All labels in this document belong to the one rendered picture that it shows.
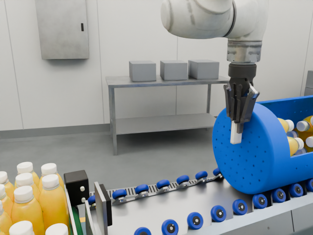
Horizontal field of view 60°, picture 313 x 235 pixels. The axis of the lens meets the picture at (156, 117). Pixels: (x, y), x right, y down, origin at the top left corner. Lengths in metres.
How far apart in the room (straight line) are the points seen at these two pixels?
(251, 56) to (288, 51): 4.39
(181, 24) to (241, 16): 0.16
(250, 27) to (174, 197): 0.56
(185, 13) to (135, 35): 3.47
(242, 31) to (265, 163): 0.36
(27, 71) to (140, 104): 1.66
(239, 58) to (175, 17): 0.22
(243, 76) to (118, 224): 0.53
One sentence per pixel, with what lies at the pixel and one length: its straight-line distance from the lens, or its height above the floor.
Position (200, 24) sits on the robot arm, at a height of 1.46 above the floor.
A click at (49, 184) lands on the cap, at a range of 0.74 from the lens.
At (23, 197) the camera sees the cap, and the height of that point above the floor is 1.08.
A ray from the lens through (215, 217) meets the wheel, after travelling 0.80.
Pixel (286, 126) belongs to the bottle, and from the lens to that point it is 0.96.
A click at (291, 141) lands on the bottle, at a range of 0.94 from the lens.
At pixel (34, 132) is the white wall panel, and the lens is 4.35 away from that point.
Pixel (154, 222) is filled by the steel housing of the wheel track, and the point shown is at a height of 0.93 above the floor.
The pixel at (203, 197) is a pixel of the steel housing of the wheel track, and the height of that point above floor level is 0.93.
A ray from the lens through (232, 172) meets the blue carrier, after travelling 0.94.
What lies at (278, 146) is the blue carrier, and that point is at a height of 1.15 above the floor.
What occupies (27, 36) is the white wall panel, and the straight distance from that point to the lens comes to 4.14.
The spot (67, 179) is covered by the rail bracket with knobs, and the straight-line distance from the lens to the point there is 0.92.
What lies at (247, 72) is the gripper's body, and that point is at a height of 1.34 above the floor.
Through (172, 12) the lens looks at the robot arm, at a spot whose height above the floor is 1.48.
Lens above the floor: 1.43
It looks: 17 degrees down
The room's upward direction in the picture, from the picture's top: straight up
